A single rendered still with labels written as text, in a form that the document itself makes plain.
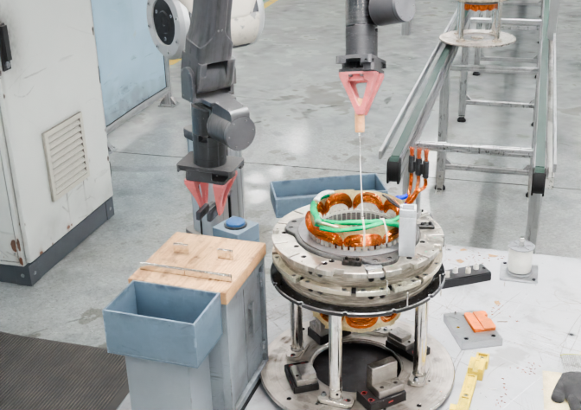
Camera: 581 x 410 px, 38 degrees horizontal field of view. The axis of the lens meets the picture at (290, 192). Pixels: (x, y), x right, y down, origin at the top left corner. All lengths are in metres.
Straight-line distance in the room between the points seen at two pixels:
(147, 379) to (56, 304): 2.20
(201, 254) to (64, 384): 1.64
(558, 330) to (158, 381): 0.89
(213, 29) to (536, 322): 1.02
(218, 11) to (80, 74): 2.76
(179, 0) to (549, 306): 1.06
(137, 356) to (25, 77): 2.34
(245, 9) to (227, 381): 0.77
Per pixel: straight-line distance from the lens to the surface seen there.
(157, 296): 1.50
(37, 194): 3.78
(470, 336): 1.83
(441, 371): 1.71
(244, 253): 1.57
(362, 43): 1.47
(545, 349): 1.85
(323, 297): 1.48
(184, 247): 1.58
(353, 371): 1.73
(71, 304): 3.65
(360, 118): 1.48
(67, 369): 3.22
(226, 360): 1.52
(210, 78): 1.35
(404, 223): 1.46
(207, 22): 1.31
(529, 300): 2.02
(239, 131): 1.32
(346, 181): 1.91
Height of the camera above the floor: 1.78
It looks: 23 degrees down
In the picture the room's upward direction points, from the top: 2 degrees counter-clockwise
